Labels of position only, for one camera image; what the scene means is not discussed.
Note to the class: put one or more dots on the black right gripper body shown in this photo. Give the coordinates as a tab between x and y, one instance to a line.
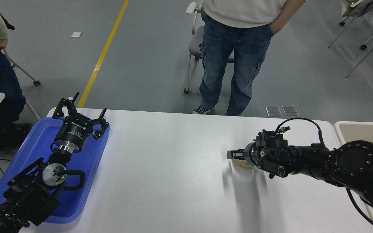
250	154

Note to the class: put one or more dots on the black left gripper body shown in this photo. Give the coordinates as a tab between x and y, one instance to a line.
73	132

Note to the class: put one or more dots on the tan paper ball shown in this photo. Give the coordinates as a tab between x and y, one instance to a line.
243	163

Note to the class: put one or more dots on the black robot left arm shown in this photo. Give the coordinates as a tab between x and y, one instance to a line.
28	197

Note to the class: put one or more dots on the person's forearm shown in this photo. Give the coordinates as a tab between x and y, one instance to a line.
285	17

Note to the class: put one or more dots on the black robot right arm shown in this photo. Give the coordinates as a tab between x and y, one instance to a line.
351	161

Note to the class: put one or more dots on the blue plastic tray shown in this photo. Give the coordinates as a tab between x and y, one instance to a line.
86	161

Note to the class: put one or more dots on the silver floor plate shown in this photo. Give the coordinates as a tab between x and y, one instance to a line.
290	110
273	110

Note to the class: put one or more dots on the metal-legged chair with castors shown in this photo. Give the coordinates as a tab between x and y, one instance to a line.
21	71

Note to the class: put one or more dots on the large pale bin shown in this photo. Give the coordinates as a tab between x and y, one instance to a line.
358	132

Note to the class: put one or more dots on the grey office chair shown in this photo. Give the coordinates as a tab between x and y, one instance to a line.
195	45

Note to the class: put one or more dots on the chair with pale cloth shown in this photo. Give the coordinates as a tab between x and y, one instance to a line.
351	8

